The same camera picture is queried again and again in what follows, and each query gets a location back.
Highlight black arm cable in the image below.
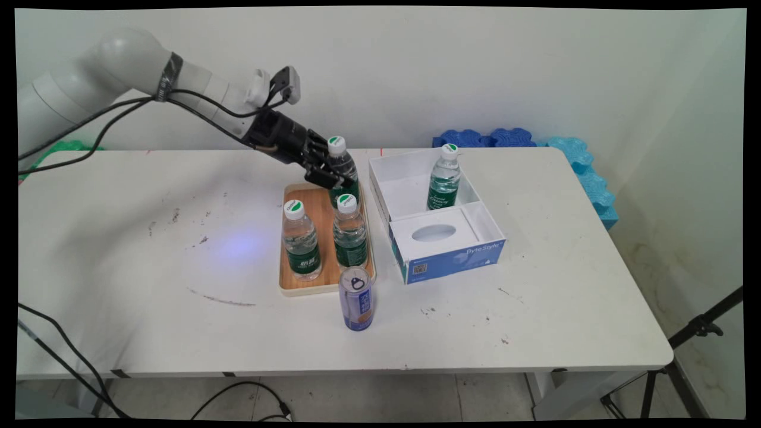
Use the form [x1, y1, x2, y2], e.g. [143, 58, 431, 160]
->
[18, 98, 250, 177]
[18, 88, 280, 162]

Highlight light blue foam mat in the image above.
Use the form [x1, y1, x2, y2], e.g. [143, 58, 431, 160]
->
[537, 136, 620, 231]

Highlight black tripod stand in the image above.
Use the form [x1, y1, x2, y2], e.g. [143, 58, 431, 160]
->
[599, 286, 744, 420]

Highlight wooden tray white rim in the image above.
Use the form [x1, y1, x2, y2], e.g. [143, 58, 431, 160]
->
[278, 181, 378, 297]

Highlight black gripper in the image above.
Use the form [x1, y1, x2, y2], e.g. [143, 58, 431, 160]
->
[241, 109, 359, 192]

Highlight dark blue foam mat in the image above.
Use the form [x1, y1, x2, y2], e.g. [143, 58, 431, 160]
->
[490, 127, 538, 149]
[432, 129, 492, 149]

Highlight black cable over table edge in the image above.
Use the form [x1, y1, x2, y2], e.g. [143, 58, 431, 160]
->
[18, 302, 117, 417]
[18, 318, 134, 420]

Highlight green foam mat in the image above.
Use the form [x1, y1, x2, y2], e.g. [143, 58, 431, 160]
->
[33, 139, 105, 174]

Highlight black strap on arm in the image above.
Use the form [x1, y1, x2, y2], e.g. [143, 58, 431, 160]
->
[155, 52, 184, 103]

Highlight black floor cable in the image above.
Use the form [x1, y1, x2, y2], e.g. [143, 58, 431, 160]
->
[190, 380, 294, 422]

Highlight white table leg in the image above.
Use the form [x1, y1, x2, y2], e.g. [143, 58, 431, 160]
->
[526, 371, 646, 422]

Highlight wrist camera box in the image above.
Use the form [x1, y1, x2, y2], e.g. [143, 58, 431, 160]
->
[269, 65, 302, 106]

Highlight blue drink can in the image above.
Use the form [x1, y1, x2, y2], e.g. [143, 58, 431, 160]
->
[338, 266, 376, 332]

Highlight white box blue front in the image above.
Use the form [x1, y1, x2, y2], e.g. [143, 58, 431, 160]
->
[367, 149, 508, 285]

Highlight water bottle green label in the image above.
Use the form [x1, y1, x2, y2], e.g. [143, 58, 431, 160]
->
[332, 194, 369, 272]
[281, 199, 323, 282]
[426, 143, 462, 211]
[325, 136, 361, 210]

